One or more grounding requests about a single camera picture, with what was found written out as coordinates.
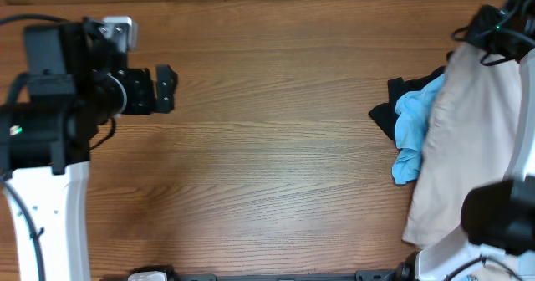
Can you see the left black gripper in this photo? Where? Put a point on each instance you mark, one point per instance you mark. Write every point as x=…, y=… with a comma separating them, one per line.
x=140, y=90

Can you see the beige shorts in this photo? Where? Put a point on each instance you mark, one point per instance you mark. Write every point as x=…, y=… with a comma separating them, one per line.
x=471, y=132

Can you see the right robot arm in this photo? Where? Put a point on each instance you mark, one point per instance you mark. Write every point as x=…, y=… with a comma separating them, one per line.
x=473, y=205

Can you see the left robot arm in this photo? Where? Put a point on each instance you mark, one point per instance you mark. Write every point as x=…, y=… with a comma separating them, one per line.
x=77, y=80

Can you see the light blue shirt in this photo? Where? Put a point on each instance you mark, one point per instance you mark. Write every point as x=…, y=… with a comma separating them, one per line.
x=413, y=110

